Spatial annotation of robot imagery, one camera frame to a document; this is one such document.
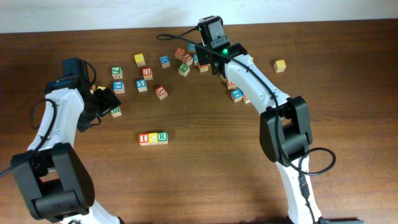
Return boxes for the red G block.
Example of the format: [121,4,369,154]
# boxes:
[174,47,186,60]

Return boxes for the blue D block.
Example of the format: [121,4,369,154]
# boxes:
[159,55,170,68]

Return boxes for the blue P block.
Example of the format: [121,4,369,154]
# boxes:
[220,74,226,83]

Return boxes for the green R block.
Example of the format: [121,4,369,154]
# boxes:
[157,132,169,144]

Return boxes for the red I block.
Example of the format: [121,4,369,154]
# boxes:
[139,133,149,146]

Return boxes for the red 3 block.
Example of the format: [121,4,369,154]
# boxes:
[243,94,251,104]

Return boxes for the yellow S block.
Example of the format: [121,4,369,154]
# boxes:
[274,60,287,73]

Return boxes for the red E block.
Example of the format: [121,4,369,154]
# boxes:
[226,79,237,90]

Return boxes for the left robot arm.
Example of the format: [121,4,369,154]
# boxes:
[11,77,122,223]

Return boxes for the red K block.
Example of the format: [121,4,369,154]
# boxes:
[155,86,168,100]

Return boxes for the blue H block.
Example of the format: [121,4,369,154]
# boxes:
[193,54,199,66]

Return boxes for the yellow C block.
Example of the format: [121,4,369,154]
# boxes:
[148,133,159,145]

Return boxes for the right camera cable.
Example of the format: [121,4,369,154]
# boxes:
[156,26,337,224]

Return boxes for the blue 5 block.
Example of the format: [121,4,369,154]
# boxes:
[136,80,147,92]

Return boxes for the green Z block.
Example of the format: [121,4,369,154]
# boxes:
[178,63,190,77]

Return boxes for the camera cable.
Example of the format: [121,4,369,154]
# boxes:
[0,98,58,178]
[156,26,337,224]

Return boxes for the red A block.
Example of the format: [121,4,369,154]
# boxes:
[198,65,209,72]

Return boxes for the yellow block upper left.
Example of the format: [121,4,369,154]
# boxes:
[134,54,146,67]

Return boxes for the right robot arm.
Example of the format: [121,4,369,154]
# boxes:
[195,44,322,223]

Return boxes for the blue L block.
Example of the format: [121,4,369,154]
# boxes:
[113,81,125,94]

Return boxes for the red X block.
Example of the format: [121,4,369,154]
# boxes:
[182,54,193,66]

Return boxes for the green 8 block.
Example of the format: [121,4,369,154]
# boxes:
[110,106,122,118]

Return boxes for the blue 1 block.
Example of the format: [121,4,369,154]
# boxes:
[231,89,243,103]

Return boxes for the green J block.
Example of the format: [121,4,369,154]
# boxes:
[111,67,123,79]

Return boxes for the left camera cable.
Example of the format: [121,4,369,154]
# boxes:
[0,98,58,178]

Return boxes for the red U block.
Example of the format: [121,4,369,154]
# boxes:
[142,67,153,80]

